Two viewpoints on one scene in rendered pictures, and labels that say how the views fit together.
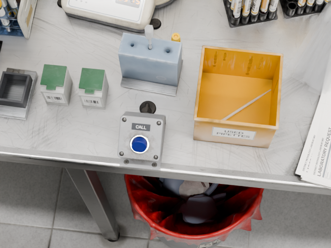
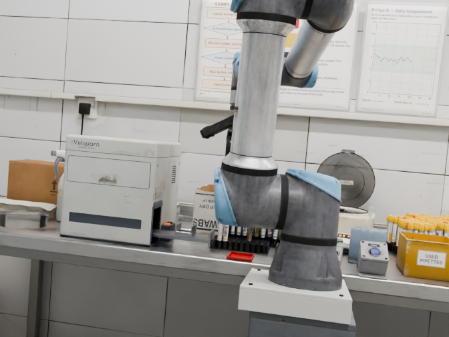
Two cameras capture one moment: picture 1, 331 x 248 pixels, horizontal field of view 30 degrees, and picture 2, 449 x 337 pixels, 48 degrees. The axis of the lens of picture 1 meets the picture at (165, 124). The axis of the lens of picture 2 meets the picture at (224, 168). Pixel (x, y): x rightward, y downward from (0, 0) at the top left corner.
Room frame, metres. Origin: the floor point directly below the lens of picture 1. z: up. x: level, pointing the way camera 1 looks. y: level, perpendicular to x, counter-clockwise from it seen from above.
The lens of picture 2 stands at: (-0.96, 0.43, 1.19)
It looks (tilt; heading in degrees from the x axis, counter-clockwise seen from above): 3 degrees down; 1
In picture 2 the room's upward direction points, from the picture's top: 5 degrees clockwise
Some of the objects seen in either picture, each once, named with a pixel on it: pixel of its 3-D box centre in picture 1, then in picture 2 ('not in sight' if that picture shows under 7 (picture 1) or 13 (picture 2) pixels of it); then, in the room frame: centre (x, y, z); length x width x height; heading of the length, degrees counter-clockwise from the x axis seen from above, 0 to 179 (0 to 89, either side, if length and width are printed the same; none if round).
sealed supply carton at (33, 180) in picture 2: not in sight; (60, 186); (0.97, 1.09, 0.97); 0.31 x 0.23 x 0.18; 75
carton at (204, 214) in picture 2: not in sight; (234, 208); (0.84, 0.41, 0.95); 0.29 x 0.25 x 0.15; 171
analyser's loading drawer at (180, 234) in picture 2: not in sight; (178, 231); (0.47, 0.57, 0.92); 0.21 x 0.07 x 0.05; 81
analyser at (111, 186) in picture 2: not in sight; (128, 186); (0.59, 0.75, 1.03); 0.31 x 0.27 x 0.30; 81
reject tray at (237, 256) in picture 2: not in sight; (240, 256); (0.41, 0.39, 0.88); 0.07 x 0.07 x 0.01; 81
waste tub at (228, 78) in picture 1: (236, 98); (425, 255); (0.41, -0.12, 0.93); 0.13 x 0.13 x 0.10; 81
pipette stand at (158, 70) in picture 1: (150, 61); (367, 245); (0.49, 0.02, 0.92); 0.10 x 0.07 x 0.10; 76
